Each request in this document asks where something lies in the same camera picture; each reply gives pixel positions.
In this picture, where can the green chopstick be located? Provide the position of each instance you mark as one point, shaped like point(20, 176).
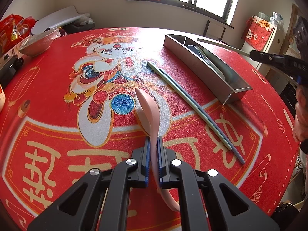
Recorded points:
point(187, 103)
point(216, 43)

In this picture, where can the stainless steel cutlery tray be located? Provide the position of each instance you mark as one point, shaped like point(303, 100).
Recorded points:
point(227, 90)

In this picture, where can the red festive table mat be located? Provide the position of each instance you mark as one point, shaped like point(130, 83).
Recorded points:
point(74, 108)

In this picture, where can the black metal rack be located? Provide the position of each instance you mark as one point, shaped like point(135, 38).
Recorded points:
point(214, 31)

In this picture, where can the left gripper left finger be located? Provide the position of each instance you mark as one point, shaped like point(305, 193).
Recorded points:
point(99, 200)

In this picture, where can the black device on table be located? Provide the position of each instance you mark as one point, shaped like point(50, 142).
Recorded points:
point(9, 67)

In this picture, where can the clear containers on refrigerator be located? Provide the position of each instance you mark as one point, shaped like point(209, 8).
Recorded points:
point(275, 19)

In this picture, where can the right hand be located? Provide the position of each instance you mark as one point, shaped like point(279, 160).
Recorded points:
point(300, 126)

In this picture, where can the grey rolled sheet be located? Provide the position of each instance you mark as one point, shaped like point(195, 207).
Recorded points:
point(59, 18)

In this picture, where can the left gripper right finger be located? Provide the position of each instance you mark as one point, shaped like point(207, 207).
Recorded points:
point(208, 201)

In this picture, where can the white refrigerator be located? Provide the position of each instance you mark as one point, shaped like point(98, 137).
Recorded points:
point(273, 44)

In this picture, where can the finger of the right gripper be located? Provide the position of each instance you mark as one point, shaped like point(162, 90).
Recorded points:
point(262, 57)

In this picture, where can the blue plastic spoon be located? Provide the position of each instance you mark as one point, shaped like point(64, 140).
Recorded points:
point(198, 51)

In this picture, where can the foil covered metal bowl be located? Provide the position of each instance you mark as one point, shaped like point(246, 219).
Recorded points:
point(34, 45)

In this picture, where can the red cloth on refrigerator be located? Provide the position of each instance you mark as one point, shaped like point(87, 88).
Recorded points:
point(257, 32)

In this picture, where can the pink plastic spoon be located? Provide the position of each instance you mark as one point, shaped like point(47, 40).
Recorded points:
point(151, 112)

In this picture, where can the red snack bag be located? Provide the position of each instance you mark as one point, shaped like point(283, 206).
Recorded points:
point(13, 29)

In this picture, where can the cream enamel mug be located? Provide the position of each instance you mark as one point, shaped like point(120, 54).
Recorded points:
point(2, 98)

